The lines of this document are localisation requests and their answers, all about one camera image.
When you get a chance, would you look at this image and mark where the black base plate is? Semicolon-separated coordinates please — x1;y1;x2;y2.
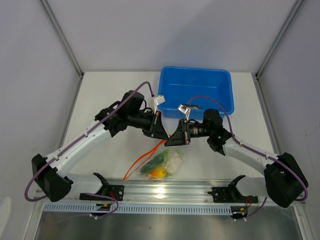
79;185;125;201
207;186;259;204

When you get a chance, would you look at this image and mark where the blue plastic bin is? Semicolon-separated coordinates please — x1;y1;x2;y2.
158;66;235;120

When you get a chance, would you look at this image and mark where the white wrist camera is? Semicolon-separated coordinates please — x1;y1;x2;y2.
148;95;166;112
177;104;191;121

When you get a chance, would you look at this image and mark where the left aluminium frame post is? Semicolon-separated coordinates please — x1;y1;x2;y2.
38;0;84;79

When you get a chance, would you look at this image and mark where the yellow orange mango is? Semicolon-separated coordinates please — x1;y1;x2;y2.
148;166;167;180

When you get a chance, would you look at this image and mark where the white green cauliflower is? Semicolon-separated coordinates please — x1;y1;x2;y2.
164;150;183;175

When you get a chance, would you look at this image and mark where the white slotted cable duct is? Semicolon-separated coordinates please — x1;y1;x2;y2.
43;202;235;216

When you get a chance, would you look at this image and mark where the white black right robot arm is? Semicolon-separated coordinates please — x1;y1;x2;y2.
164;109;309;208

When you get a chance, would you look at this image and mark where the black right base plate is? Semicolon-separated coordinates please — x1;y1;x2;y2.
207;186;259;204

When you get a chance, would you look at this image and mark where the green cucumber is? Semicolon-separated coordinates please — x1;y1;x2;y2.
140;156;162;174

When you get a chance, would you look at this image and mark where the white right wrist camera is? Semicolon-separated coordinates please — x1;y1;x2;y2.
177;104;191;121

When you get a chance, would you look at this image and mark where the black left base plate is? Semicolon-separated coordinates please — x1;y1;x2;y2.
79;185;125;201

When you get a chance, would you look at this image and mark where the grey toy fish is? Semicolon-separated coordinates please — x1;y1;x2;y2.
187;105;203;110

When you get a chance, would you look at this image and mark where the aluminium frame post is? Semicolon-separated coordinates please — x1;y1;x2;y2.
38;0;84;79
255;0;307;81

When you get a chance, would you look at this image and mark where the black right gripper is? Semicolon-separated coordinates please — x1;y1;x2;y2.
164;118;212;146

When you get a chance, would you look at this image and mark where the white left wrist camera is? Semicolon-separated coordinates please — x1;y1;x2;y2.
148;95;166;112

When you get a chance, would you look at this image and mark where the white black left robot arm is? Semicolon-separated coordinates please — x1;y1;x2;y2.
31;90;169;202

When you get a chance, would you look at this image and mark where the right aluminium frame post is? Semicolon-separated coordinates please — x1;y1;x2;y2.
255;0;307;81

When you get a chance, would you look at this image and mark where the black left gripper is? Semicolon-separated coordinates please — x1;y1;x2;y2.
128;109;169;141

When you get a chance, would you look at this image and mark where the green grape bunch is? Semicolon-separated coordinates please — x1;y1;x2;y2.
158;149;170;164

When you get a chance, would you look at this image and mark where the clear zip bag orange zipper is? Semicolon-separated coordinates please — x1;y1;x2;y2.
122;140;185;181

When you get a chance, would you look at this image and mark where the aluminium mounting rail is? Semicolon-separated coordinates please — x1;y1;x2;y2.
33;177;307;207

